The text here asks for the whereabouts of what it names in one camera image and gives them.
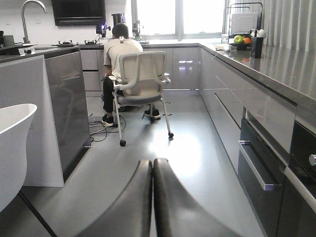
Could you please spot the white microwave oven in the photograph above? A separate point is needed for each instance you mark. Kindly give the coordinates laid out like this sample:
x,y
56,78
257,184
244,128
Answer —
x,y
242,23

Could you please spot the grey counter cabinets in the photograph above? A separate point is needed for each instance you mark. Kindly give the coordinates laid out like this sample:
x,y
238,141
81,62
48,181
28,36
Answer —
x,y
277,89

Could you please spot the black fruit bowl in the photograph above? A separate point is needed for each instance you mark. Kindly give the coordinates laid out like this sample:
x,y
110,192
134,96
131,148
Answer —
x,y
242,46

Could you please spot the white office chair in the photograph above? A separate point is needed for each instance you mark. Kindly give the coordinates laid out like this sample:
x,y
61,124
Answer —
x,y
142,77

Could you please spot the black wall television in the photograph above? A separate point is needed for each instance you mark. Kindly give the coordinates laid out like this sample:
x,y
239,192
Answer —
x,y
78,12

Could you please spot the grey kitchen island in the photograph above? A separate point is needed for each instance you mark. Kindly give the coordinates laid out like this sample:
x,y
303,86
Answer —
x,y
52,79

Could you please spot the green apple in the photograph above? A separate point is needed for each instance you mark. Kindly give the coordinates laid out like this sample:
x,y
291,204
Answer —
x,y
238,39

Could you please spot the white shell chair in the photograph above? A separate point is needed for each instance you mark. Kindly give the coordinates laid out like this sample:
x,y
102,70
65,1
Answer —
x,y
14,126

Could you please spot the seated person in beige shirt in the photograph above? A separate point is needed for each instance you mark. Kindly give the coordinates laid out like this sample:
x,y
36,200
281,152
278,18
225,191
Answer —
x,y
118,45

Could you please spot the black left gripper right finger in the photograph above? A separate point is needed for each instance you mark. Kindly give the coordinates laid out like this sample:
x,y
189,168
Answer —
x,y
177,213

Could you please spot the orange fruit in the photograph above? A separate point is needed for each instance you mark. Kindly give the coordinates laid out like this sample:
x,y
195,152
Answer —
x,y
247,40

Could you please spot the black knife block container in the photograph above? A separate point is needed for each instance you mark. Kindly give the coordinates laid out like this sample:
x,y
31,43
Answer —
x,y
256,47

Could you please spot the built-in black oven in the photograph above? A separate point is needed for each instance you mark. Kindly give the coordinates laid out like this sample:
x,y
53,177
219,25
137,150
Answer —
x,y
283,197

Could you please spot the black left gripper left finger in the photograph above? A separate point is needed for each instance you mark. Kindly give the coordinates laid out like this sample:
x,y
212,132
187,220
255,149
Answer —
x,y
130,214

